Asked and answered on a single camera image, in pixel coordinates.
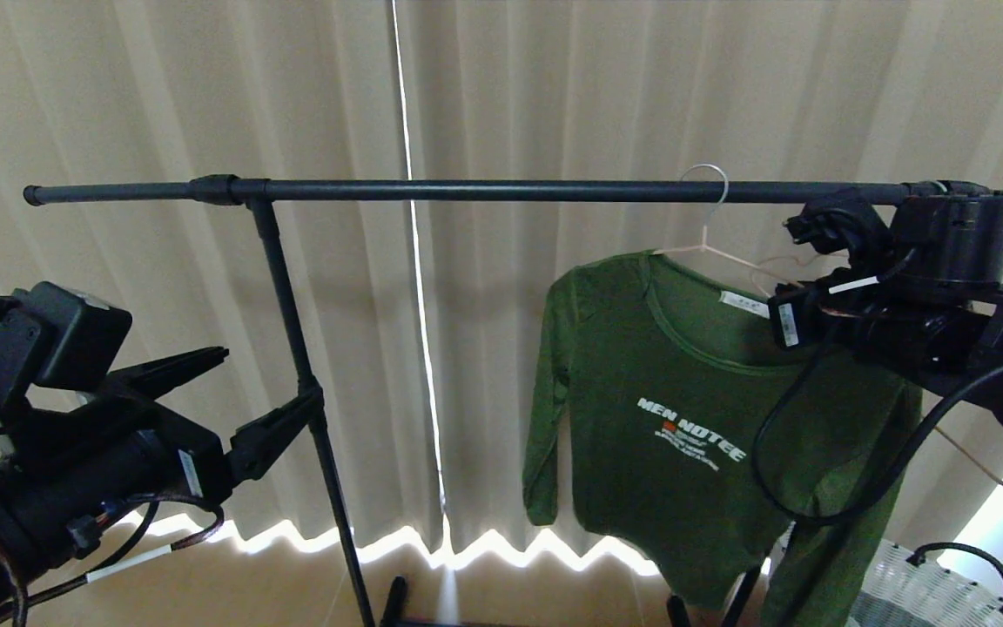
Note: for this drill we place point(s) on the green long-sleeved shirt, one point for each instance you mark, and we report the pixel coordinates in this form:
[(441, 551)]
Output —
[(641, 348)]

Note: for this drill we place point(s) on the white laundry basket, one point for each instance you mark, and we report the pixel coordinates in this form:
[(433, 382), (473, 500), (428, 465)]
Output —
[(919, 601)]

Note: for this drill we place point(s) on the beige curtain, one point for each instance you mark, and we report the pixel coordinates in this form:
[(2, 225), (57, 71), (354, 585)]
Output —
[(162, 104)]

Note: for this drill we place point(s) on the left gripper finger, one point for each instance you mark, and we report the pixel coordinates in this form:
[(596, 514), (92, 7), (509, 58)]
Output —
[(266, 440), (162, 373)]

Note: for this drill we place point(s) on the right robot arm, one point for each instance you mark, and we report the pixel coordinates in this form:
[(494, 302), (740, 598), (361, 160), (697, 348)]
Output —
[(954, 235)]

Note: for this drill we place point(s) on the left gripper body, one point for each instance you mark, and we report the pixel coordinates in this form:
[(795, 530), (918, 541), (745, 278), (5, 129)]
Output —
[(101, 479)]

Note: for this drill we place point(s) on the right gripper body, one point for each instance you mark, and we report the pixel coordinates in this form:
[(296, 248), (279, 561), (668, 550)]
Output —
[(885, 331)]

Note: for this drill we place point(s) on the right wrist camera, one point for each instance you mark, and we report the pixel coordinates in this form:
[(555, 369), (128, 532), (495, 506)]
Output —
[(841, 222)]

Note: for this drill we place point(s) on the black clothes rack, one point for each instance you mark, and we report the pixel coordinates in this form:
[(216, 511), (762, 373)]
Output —
[(467, 190)]

